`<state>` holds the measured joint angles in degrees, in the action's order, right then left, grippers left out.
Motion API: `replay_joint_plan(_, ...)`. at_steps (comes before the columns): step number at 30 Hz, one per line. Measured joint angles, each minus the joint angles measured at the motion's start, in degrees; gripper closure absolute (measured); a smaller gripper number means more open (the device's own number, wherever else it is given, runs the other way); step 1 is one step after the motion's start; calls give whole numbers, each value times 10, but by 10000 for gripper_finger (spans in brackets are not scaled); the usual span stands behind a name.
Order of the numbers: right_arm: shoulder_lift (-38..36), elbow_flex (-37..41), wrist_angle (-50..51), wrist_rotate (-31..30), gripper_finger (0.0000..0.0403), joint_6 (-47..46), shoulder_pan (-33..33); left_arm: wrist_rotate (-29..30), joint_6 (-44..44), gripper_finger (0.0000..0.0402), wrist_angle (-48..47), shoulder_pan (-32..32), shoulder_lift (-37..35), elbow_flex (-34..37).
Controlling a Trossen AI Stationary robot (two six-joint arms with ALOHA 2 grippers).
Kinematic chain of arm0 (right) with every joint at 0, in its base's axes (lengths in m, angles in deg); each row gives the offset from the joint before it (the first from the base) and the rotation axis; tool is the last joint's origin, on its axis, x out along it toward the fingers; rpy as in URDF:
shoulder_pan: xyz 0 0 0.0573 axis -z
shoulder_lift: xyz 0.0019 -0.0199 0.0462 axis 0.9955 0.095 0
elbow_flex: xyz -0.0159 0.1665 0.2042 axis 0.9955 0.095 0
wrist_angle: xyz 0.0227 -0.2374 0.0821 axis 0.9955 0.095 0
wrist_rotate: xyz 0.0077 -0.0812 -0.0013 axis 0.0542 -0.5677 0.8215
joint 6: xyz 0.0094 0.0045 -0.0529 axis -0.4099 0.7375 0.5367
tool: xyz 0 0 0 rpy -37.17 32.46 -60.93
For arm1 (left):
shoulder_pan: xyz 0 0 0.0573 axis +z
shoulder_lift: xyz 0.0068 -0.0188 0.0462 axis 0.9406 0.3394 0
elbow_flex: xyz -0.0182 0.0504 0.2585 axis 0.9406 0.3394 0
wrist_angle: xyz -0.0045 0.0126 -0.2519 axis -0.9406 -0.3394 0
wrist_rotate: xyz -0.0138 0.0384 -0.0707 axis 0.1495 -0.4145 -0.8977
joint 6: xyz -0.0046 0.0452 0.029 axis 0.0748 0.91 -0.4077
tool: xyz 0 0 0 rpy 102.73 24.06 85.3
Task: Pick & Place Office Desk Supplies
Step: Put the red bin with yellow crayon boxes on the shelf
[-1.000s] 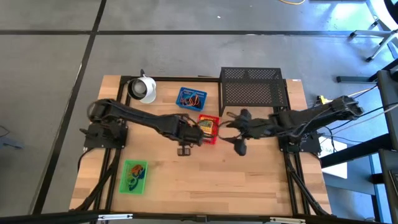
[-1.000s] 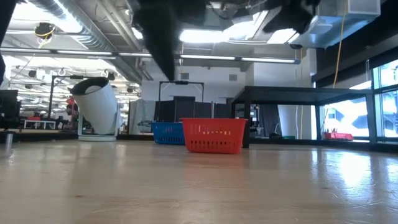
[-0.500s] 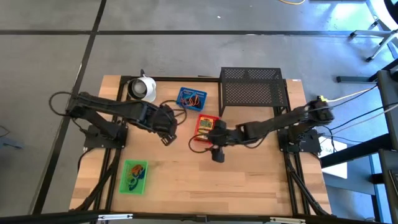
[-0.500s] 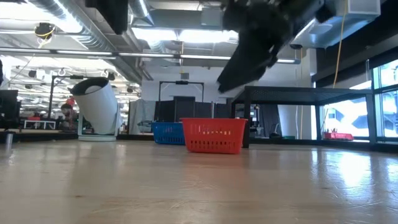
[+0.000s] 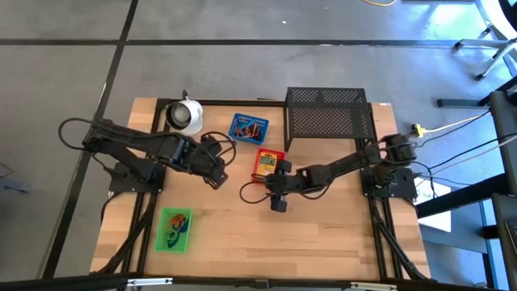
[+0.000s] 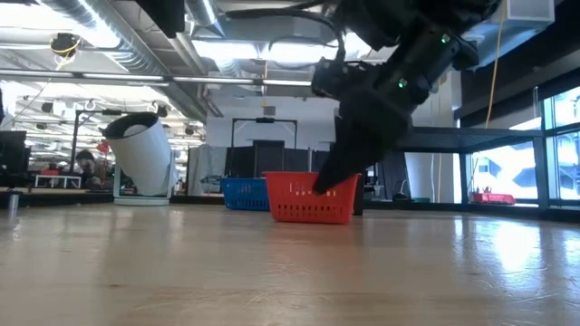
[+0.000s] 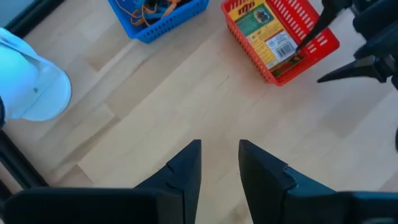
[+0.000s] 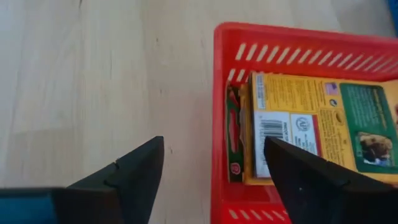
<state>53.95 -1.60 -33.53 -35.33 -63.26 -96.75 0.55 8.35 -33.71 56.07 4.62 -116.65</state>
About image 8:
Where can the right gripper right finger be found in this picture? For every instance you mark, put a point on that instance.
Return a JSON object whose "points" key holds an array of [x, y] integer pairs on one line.
{"points": [[311, 193]]}

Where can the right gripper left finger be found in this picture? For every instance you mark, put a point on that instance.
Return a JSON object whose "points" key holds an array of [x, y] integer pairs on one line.
{"points": [[124, 193]]}

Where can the blue plastic basket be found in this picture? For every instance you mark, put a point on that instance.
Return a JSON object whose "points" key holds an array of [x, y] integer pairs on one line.
{"points": [[393, 12]]}

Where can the red plastic basket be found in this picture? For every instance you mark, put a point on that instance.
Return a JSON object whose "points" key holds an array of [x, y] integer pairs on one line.
{"points": [[224, 46]]}

